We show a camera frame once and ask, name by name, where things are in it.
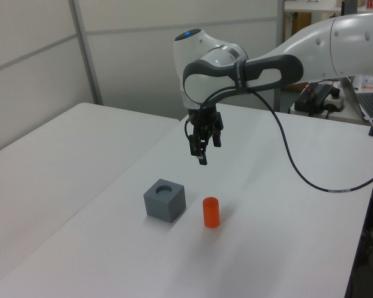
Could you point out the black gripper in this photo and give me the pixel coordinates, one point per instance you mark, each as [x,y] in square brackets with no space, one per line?
[205,119]

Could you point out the orange cylinder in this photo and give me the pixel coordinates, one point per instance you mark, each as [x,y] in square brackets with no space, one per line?
[211,214]

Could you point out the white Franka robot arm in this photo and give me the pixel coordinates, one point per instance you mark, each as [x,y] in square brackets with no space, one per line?
[348,46]

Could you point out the grey block with round hole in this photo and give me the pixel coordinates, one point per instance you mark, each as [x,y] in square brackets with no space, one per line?
[164,205]

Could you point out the black power supply unit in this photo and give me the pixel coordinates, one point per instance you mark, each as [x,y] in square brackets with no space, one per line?
[317,97]

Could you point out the silver laptop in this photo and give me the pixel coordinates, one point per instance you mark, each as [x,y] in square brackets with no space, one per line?
[365,104]

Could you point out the grey partition post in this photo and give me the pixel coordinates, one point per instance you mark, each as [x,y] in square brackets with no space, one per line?
[281,25]

